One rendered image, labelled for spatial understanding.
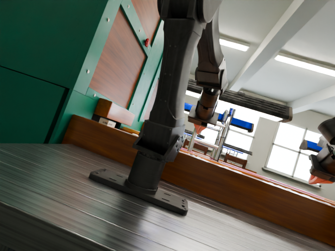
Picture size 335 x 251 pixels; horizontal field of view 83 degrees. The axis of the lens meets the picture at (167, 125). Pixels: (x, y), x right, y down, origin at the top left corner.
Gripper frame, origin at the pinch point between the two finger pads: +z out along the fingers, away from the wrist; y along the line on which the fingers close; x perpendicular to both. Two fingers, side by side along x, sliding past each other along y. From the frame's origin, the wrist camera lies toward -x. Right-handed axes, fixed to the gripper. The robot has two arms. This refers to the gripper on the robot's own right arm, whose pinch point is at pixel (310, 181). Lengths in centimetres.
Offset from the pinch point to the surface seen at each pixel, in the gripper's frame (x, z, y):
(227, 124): -33.6, 15.5, 28.2
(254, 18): -306, 24, 18
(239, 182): 15.0, -6.0, 25.5
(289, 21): -256, 8, -21
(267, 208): 18.0, -3.5, 16.3
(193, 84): -30, -5, 51
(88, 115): 6, -1, 83
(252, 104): -28.5, -4.4, 22.4
